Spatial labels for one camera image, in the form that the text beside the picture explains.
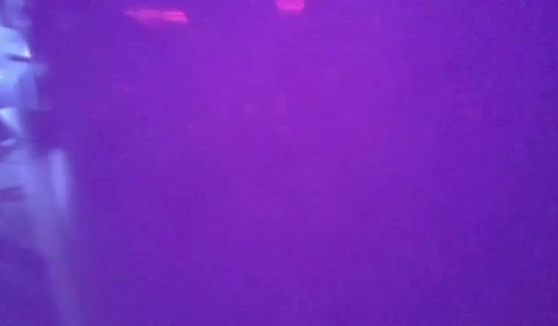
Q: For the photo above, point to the purple plastic mini bowl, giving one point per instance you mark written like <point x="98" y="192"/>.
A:
<point x="306" y="181"/>

